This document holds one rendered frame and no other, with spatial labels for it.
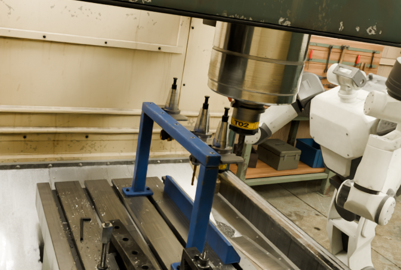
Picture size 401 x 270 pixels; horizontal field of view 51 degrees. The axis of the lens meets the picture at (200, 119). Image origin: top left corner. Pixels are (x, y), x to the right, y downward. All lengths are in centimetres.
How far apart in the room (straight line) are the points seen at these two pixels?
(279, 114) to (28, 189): 97
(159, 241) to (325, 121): 66
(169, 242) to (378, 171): 60
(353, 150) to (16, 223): 114
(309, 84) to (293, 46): 91
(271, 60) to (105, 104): 115
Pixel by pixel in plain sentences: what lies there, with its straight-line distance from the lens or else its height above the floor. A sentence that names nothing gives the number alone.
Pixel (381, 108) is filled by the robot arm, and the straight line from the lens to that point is 110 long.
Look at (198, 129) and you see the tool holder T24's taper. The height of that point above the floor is 123.
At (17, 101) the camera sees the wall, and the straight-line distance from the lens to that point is 167.
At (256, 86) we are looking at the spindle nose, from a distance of 66.
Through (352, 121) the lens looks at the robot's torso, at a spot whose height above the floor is 129.
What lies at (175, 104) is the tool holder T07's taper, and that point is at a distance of 134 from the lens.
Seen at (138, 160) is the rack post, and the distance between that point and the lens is 143.
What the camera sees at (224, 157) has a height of 122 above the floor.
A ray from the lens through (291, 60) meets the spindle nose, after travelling 68.
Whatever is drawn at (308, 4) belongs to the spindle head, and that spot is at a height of 159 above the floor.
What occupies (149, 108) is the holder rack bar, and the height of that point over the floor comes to 122.
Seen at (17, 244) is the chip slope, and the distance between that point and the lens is 156.
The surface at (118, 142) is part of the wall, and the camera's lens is 180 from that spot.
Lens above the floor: 157
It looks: 16 degrees down
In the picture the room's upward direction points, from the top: 9 degrees clockwise
